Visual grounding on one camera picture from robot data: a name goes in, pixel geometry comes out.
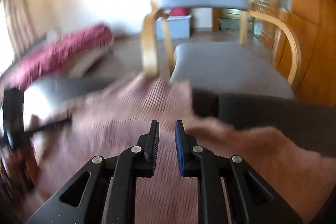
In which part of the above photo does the pink knitted sweater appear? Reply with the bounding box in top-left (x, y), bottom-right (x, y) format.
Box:
top-left (26, 75), bottom-right (335, 223)

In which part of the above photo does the red patterned sofa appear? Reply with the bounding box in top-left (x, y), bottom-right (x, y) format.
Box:
top-left (10, 23), bottom-right (114, 90)

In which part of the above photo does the wooden chair with grey cushions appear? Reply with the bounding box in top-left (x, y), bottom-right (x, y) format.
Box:
top-left (141, 0), bottom-right (301, 99)

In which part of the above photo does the light blue storage box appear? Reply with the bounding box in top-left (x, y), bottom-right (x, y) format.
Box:
top-left (155, 15), bottom-right (193, 40)

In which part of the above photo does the red storage bag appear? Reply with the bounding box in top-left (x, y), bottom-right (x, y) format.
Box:
top-left (170, 8), bottom-right (190, 16)

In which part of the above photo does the wooden wardrobe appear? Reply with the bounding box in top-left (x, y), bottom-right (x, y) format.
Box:
top-left (207, 0), bottom-right (336, 106)

